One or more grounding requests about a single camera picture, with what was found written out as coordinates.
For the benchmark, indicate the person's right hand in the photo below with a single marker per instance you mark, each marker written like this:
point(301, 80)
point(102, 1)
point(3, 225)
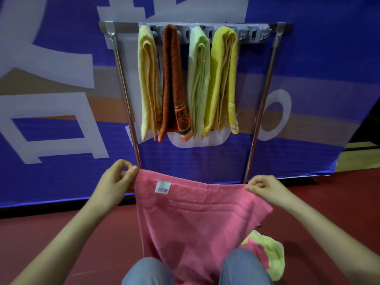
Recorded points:
point(267, 189)

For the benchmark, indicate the person's left hand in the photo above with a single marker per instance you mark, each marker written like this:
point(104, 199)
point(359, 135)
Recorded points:
point(114, 186)

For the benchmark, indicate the pale yellow-green towel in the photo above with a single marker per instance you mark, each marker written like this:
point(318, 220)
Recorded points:
point(274, 252)

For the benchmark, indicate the pink towel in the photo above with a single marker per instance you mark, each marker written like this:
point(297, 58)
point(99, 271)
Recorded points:
point(196, 222)

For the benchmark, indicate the pale yellow striped towel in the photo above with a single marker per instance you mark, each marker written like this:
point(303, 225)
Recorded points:
point(148, 83)

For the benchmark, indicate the bright yellow towel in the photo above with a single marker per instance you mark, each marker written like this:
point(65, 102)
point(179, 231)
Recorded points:
point(221, 80)

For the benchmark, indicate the orange towel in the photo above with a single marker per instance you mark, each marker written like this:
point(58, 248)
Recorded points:
point(173, 83)

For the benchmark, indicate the light green towel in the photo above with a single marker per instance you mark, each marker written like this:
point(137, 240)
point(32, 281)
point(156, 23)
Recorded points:
point(197, 83)

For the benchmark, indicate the grey clip hook bar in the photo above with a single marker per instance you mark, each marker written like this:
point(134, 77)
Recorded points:
point(255, 32)

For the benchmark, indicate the chrome metal rack frame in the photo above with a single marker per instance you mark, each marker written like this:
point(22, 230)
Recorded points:
point(121, 27)

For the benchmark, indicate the person's left forearm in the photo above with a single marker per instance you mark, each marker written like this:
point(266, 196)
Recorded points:
point(59, 246)

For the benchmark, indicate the person's right forearm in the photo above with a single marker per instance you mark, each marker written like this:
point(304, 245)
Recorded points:
point(332, 240)

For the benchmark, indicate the blue printed banner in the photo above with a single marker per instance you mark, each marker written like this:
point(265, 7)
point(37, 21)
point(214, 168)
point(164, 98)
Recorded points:
point(326, 50)

